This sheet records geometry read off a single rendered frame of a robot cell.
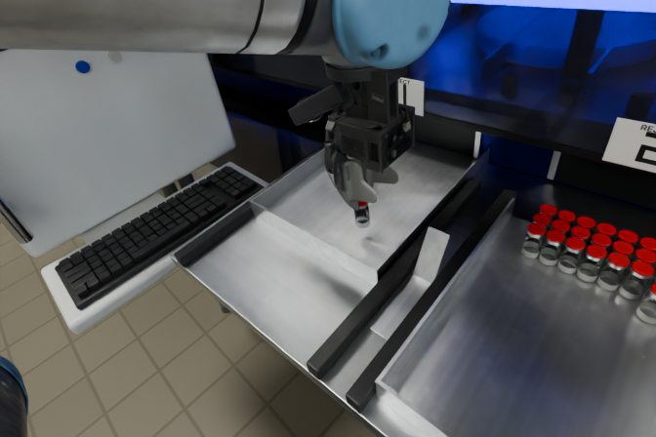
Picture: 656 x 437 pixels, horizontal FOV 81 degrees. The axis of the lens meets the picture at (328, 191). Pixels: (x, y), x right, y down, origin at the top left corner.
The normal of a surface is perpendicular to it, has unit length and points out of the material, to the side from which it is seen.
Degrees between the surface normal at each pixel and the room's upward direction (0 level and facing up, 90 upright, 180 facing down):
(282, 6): 102
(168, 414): 0
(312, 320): 0
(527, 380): 0
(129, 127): 90
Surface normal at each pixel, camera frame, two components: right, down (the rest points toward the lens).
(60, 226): 0.70, 0.36
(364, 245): -0.13, -0.78
